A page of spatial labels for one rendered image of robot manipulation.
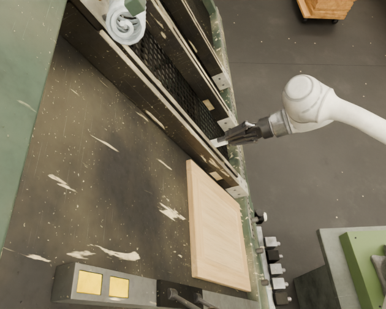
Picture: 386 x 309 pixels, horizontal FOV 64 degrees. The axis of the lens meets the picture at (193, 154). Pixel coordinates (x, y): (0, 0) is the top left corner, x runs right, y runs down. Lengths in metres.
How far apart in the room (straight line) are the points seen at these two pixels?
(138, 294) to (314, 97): 0.64
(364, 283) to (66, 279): 1.34
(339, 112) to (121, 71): 0.58
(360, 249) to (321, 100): 0.94
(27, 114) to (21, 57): 0.08
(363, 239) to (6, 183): 1.55
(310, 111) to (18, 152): 0.72
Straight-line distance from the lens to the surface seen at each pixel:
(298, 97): 0.87
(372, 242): 1.72
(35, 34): 0.51
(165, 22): 1.12
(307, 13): 4.13
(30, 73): 0.46
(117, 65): 0.75
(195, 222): 0.95
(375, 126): 0.95
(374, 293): 1.64
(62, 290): 0.52
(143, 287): 0.64
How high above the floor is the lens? 2.19
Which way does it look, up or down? 58 degrees down
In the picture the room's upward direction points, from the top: 10 degrees clockwise
